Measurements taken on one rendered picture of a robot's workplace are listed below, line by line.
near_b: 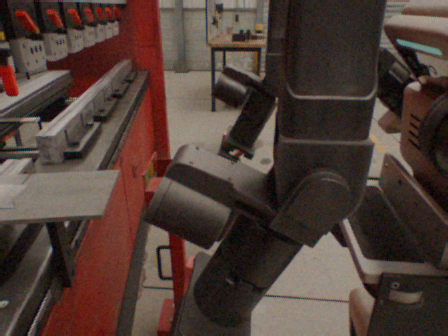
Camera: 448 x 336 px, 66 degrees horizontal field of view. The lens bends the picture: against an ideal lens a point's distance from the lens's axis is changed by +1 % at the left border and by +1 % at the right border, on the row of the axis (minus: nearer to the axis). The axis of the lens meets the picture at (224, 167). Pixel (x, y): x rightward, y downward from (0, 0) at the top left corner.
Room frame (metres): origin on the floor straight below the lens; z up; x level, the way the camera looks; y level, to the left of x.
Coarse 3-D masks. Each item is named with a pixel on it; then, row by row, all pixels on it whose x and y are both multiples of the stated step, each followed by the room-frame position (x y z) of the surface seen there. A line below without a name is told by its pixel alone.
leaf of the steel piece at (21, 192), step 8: (0, 184) 0.61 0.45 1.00; (32, 184) 0.58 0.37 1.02; (40, 184) 0.60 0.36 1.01; (0, 192) 0.57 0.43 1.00; (8, 192) 0.57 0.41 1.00; (16, 192) 0.57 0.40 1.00; (24, 192) 0.55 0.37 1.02; (32, 192) 0.57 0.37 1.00; (0, 200) 0.54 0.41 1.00; (8, 200) 0.54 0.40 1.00; (16, 200) 0.53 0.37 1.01; (24, 200) 0.54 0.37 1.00; (0, 208) 0.52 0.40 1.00; (8, 208) 0.52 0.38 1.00
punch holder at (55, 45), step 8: (40, 0) 1.06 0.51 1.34; (48, 0) 1.13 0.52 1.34; (40, 8) 1.06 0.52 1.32; (48, 8) 1.11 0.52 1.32; (56, 8) 1.18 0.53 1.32; (40, 16) 1.06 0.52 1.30; (40, 24) 1.06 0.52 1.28; (48, 24) 1.09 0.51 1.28; (40, 32) 1.06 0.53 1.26; (48, 32) 1.08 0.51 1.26; (48, 40) 1.06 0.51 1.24; (56, 40) 1.12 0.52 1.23; (64, 40) 1.19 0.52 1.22; (48, 48) 1.06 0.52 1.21; (56, 48) 1.10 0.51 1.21; (64, 48) 1.18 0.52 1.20; (48, 56) 1.06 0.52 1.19; (56, 56) 1.09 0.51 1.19; (64, 56) 1.16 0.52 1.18
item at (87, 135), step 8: (88, 128) 1.24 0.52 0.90; (96, 128) 1.25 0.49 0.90; (80, 136) 1.15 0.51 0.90; (88, 136) 1.15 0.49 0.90; (96, 136) 1.22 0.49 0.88; (80, 144) 1.07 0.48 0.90; (88, 144) 1.11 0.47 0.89; (64, 152) 1.02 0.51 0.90; (72, 152) 1.02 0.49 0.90; (80, 152) 1.02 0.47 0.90
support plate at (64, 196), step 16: (0, 176) 0.65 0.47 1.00; (16, 176) 0.65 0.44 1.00; (32, 176) 0.65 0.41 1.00; (48, 176) 0.65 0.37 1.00; (64, 176) 0.65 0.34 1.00; (80, 176) 0.65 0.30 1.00; (96, 176) 0.65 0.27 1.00; (112, 176) 0.65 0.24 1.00; (48, 192) 0.58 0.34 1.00; (64, 192) 0.58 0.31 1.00; (80, 192) 0.58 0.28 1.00; (96, 192) 0.58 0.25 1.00; (112, 192) 0.59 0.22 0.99; (16, 208) 0.52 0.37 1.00; (32, 208) 0.52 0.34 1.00; (48, 208) 0.52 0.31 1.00; (64, 208) 0.52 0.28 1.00; (80, 208) 0.52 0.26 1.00; (96, 208) 0.52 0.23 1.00; (0, 224) 0.48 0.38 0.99
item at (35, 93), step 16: (32, 80) 1.76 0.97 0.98; (48, 80) 1.75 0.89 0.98; (64, 80) 1.91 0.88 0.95; (0, 96) 1.42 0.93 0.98; (32, 96) 1.49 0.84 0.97; (48, 96) 1.65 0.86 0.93; (0, 112) 1.21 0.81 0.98; (16, 112) 1.31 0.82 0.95; (32, 112) 1.45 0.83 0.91; (0, 128) 1.17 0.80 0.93; (16, 128) 1.29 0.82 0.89
